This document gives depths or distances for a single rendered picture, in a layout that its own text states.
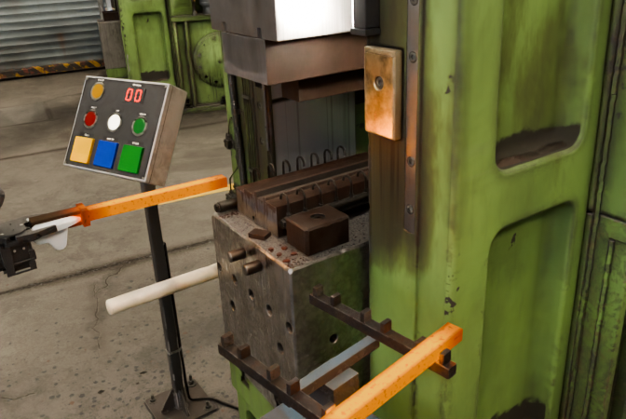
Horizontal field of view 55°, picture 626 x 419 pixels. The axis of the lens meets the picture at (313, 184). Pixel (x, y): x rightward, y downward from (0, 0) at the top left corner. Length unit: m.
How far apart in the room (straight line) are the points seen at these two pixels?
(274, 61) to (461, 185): 0.47
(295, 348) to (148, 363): 1.32
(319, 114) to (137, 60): 4.62
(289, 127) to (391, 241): 0.52
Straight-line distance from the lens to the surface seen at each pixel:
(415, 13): 1.12
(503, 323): 1.50
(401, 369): 0.96
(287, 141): 1.66
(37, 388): 2.67
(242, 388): 1.78
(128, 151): 1.77
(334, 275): 1.35
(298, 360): 1.40
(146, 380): 2.55
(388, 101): 1.16
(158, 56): 6.29
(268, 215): 1.42
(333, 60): 1.38
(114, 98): 1.87
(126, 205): 1.29
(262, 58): 1.29
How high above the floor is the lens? 1.54
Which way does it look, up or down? 22 degrees down
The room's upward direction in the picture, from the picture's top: 3 degrees counter-clockwise
